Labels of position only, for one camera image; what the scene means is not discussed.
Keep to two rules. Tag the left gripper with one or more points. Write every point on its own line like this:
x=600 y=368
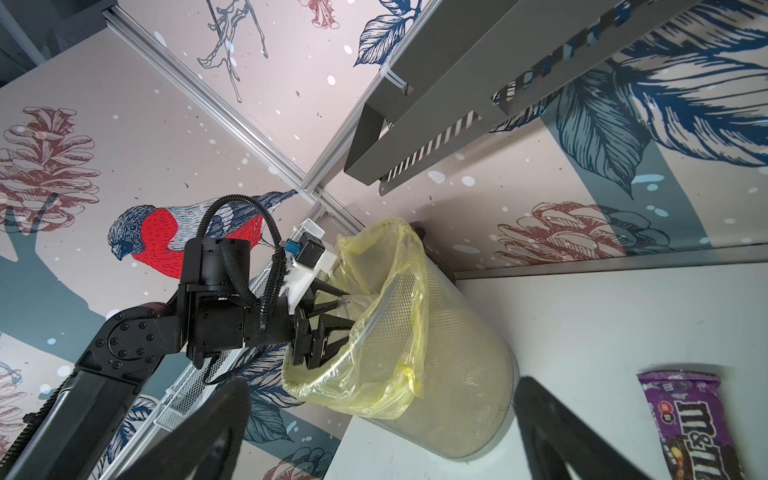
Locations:
x=316 y=347

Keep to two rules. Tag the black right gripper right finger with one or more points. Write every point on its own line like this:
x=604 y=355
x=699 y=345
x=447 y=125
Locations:
x=558 y=444

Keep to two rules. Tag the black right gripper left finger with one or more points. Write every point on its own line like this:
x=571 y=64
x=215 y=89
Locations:
x=206 y=445

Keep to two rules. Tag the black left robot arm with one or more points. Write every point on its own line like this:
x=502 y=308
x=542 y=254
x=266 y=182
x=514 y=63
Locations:
x=238 y=338

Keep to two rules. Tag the bin with yellow bag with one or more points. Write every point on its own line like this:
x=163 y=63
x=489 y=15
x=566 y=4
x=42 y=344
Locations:
x=418 y=360

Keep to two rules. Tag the purple candy packet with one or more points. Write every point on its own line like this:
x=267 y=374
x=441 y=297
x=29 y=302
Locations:
x=689 y=417

